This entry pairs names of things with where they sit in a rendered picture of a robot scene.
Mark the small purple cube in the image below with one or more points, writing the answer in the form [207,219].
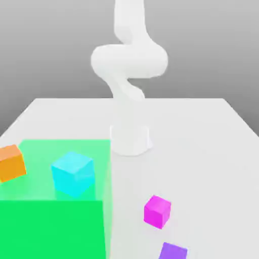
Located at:
[172,252]

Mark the small orange cube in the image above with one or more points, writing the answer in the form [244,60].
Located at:
[11,165]

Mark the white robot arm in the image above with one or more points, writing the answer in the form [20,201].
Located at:
[129,60]

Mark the small magenta cube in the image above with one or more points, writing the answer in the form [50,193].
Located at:
[156,212]

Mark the large green box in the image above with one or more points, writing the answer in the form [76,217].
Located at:
[50,228]

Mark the small cyan cube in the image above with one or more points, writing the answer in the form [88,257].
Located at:
[73,174]

